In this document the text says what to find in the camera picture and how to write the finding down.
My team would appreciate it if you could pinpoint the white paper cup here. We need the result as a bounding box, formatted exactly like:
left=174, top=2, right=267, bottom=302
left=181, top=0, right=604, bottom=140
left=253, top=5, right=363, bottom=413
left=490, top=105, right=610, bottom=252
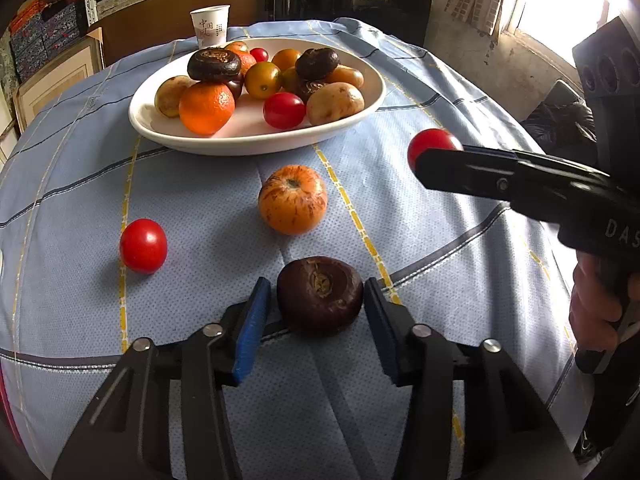
left=190, top=5, right=231, bottom=51

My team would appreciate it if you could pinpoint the person's right hand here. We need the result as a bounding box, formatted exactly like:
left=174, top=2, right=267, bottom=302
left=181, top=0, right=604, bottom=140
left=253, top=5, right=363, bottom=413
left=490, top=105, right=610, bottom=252
left=569, top=252, right=626, bottom=356

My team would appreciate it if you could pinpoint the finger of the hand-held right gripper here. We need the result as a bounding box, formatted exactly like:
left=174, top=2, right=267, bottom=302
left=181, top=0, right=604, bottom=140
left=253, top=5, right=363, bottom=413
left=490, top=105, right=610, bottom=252
left=414, top=145, right=566, bottom=221

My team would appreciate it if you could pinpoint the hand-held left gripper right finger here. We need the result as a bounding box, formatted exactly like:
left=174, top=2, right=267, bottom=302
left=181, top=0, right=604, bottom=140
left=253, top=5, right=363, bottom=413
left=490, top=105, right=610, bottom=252
left=363, top=276, right=583, bottom=480

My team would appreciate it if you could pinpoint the stack of blue patterned boxes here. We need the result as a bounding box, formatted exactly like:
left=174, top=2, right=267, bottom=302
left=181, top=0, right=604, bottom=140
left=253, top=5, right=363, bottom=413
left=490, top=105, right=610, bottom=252
left=10, top=0, right=91, bottom=83

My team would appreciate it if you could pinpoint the pale wooden picture frame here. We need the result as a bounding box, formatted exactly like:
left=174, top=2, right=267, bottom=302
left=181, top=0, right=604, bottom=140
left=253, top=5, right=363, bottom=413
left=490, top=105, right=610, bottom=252
left=12, top=35, right=106, bottom=133

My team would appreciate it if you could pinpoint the black sneaker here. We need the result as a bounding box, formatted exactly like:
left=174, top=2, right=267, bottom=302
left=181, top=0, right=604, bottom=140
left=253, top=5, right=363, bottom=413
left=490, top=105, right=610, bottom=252
left=572, top=425, right=608, bottom=463

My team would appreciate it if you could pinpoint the blue checked tablecloth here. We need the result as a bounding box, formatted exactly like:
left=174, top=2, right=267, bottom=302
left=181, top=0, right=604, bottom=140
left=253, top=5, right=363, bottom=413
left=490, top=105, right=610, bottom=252
left=0, top=16, right=596, bottom=480

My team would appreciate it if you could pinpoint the white oval plate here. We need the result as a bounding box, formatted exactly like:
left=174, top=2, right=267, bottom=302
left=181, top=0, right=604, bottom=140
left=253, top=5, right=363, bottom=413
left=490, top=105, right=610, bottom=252
left=128, top=36, right=388, bottom=157

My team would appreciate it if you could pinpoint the dark purple plum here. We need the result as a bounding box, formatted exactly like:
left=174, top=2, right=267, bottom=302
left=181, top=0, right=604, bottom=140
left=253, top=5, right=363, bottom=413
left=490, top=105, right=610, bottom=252
left=222, top=74, right=246, bottom=101

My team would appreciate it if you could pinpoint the yellow tomato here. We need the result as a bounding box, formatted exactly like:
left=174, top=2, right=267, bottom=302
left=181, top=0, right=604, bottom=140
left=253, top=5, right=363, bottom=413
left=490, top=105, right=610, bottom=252
left=244, top=61, right=282, bottom=100

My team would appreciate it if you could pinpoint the dark clothing pile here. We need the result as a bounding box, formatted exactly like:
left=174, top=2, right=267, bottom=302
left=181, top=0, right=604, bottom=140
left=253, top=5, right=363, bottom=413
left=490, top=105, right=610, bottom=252
left=522, top=80, right=598, bottom=166

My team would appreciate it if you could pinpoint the striped orange tomato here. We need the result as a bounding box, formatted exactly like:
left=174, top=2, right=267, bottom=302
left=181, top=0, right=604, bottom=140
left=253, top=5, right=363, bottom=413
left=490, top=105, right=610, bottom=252
left=257, top=164, right=328, bottom=236

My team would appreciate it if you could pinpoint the brown wooden board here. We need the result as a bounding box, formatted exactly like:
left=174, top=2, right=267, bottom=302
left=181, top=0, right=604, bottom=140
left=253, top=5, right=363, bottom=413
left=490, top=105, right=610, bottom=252
left=87, top=0, right=281, bottom=68

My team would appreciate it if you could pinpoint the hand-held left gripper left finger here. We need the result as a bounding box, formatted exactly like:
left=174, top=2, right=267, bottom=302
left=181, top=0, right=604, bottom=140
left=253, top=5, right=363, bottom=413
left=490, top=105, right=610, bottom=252
left=52, top=276, right=273, bottom=480

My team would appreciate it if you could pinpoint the bright window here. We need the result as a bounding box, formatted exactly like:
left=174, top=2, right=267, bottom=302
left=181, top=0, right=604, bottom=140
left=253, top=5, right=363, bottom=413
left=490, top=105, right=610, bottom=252
left=505, top=0, right=640, bottom=68

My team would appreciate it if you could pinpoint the oblong orange tomato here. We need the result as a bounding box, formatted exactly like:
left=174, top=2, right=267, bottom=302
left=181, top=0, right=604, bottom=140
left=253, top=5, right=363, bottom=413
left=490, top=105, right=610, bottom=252
left=325, top=66, right=365, bottom=88

